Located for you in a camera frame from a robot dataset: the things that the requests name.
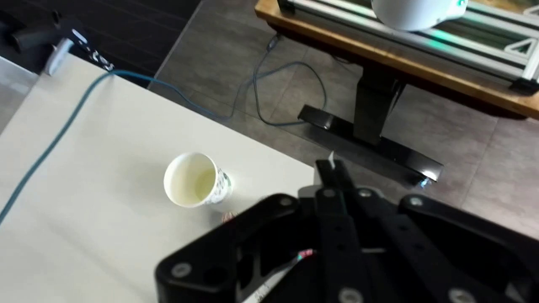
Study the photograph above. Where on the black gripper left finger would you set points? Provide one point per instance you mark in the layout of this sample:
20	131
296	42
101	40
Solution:
224	245

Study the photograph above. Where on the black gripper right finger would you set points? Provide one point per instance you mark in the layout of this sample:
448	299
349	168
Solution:
448	252

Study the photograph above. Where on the floral paper cup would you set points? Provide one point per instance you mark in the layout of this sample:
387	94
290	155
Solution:
194	178

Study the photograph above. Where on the black table leg base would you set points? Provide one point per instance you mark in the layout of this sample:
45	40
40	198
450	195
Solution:
372	123

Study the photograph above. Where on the wooden table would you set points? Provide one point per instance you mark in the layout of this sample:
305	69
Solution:
392	60

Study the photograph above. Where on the aluminium frame rails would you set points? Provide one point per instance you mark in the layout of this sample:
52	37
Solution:
488	33

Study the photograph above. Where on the black camera clamp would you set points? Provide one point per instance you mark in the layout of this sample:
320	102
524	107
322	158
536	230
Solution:
93	50

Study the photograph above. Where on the pale metal rail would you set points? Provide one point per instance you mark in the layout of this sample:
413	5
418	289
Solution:
59	52

